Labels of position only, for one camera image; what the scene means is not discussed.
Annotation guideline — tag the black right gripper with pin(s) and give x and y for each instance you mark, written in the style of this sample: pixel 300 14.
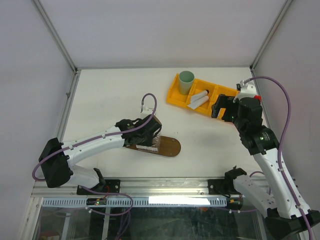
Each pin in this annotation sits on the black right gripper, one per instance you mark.
pixel 224 101

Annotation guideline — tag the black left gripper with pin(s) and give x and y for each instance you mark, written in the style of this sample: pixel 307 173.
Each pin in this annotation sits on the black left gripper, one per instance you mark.
pixel 148 142

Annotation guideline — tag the clear glass holder block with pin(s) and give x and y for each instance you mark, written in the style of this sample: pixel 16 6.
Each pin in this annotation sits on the clear glass holder block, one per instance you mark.
pixel 150 147

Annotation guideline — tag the white toothpaste tube black cap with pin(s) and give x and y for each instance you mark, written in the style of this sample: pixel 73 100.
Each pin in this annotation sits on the white toothpaste tube black cap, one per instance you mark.
pixel 199 95

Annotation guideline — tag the green plastic cup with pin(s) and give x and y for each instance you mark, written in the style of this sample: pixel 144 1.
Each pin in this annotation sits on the green plastic cup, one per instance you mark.
pixel 186 79

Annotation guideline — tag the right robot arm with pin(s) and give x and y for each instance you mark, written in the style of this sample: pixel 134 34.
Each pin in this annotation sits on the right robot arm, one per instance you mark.
pixel 285 212

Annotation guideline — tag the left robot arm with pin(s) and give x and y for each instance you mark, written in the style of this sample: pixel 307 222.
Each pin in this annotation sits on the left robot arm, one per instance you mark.
pixel 59 161

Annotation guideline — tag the wooden oval tray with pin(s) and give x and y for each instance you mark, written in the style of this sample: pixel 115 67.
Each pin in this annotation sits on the wooden oval tray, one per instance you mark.
pixel 169 147

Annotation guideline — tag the red plastic bin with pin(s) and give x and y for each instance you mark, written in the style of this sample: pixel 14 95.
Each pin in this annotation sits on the red plastic bin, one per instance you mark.
pixel 258 97

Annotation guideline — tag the yellow bin middle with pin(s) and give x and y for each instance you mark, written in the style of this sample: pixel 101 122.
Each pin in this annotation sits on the yellow bin middle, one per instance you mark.
pixel 201 85

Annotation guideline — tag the yellow bin left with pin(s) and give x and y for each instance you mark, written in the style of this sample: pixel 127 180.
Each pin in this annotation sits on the yellow bin left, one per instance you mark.
pixel 174 97

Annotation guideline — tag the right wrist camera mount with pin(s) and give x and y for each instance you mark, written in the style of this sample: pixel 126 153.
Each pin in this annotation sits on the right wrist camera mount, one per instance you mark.
pixel 246 90

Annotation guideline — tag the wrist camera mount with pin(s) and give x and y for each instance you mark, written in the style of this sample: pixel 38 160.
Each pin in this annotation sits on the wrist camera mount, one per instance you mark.
pixel 144 109
pixel 246 90

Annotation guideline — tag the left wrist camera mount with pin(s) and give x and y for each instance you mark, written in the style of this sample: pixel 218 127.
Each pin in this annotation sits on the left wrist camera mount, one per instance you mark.
pixel 144 109

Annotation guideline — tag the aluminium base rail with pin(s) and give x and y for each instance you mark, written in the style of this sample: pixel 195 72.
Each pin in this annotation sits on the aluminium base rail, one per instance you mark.
pixel 138 187

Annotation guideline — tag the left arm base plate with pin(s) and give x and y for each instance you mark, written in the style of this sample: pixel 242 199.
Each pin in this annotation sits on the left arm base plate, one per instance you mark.
pixel 109 186

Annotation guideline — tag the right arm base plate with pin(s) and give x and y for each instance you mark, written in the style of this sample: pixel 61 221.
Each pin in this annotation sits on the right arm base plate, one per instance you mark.
pixel 221 187

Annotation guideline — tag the white cable duct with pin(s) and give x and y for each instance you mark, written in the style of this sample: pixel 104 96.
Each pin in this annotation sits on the white cable duct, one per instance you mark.
pixel 137 202

